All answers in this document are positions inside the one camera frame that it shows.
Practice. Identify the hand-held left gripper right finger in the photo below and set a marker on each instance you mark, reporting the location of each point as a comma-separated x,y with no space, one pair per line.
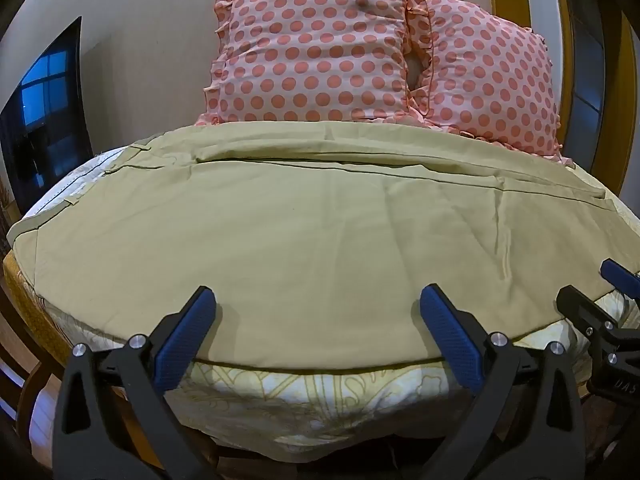
451,342

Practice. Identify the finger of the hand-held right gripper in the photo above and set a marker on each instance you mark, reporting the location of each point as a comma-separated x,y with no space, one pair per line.
582,310
620,274

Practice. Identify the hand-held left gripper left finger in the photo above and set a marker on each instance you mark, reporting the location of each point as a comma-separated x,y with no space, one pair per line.
184,342

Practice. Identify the olive green bed sheet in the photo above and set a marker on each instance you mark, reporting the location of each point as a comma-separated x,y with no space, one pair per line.
310,240

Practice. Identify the yellow patterned bed sheet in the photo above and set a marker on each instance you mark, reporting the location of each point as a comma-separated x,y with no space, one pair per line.
320,405

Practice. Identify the wooden chair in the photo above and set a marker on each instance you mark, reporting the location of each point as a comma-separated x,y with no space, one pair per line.
22,375

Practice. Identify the long pink polka dot pillow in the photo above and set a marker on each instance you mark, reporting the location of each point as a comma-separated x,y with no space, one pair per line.
490,75

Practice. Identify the square pink polka dot pillow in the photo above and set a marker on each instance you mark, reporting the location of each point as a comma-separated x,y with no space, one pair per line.
315,50

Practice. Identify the black wall television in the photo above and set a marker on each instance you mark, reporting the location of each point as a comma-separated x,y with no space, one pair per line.
42,110

